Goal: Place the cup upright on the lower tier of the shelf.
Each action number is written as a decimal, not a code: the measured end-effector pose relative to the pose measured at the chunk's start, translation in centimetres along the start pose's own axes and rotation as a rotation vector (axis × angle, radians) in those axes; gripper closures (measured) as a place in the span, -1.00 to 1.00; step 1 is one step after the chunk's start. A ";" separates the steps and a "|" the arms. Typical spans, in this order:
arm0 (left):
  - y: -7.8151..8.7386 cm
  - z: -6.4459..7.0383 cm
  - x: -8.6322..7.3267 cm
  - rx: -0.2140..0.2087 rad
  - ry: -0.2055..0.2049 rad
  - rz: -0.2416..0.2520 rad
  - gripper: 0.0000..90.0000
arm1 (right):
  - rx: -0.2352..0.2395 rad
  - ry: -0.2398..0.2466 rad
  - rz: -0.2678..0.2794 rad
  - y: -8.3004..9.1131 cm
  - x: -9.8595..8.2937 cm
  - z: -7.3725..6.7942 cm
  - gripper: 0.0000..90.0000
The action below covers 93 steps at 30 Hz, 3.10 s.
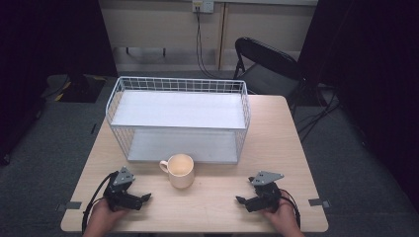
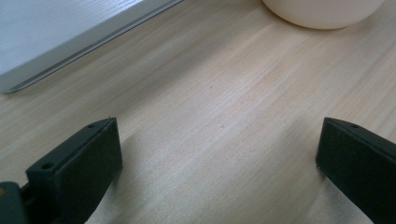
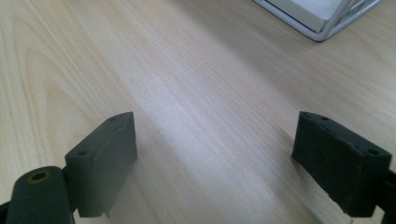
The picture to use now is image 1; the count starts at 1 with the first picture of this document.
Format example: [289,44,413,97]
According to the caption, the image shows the black wall socket cable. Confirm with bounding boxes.
[195,8,233,80]

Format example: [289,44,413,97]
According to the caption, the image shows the cream ceramic cup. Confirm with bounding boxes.
[159,153,196,190]

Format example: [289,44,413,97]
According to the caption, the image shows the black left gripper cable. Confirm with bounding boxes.
[81,171,117,235]

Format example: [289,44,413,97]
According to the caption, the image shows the person's left hand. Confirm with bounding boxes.
[86,197,130,237]

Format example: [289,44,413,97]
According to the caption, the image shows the black floor cables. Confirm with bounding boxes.
[291,83,342,143]

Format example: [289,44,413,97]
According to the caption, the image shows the person's right hand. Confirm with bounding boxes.
[261,190,300,231]

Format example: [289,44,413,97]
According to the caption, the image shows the white wall socket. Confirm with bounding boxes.
[192,0,215,15]

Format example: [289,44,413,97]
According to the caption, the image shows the dark curtain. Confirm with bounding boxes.
[296,0,419,211]
[0,0,119,166]

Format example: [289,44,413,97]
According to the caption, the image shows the black stand base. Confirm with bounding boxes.
[45,73,108,104]

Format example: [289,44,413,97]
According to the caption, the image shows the white wire shelf rack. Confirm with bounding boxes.
[105,76,251,165]

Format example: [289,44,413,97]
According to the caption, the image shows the grey tape strip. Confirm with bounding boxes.
[55,200,83,212]
[307,197,332,208]

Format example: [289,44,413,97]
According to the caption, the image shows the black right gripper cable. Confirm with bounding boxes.
[279,189,301,229]

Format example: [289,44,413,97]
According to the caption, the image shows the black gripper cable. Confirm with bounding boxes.
[81,171,117,235]
[279,189,301,229]

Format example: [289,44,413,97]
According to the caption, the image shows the black folding chair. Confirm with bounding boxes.
[232,37,303,101]

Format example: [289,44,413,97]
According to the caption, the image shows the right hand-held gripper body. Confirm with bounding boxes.
[245,170,283,213]

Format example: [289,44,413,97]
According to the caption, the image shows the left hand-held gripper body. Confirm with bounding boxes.
[103,166,144,212]

